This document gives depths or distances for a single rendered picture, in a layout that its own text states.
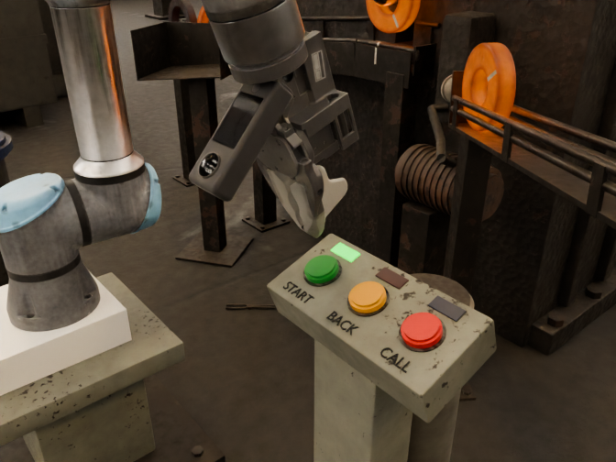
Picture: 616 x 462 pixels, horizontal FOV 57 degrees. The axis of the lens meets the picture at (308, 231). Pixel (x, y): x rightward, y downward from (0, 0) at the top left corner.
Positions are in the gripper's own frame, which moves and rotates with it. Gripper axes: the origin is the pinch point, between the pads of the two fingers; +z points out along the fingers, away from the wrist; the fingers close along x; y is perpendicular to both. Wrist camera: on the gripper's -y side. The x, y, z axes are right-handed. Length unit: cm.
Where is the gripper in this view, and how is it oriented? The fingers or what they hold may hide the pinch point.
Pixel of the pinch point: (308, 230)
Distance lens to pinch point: 62.2
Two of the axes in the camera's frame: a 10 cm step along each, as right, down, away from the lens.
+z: 2.6, 7.4, 6.2
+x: -6.4, -3.5, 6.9
